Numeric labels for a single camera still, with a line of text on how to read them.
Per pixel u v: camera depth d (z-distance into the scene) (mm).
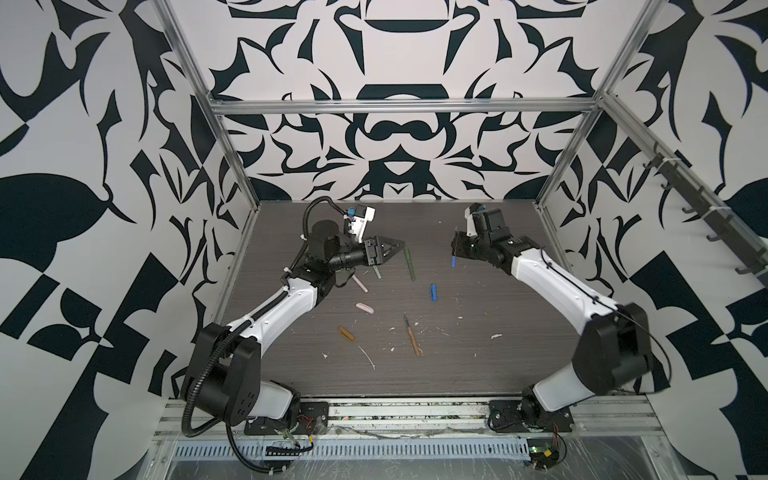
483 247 650
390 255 699
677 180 649
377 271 1007
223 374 417
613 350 434
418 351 849
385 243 758
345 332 879
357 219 709
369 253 673
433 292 960
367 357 847
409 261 1027
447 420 757
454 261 850
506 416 743
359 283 981
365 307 935
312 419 726
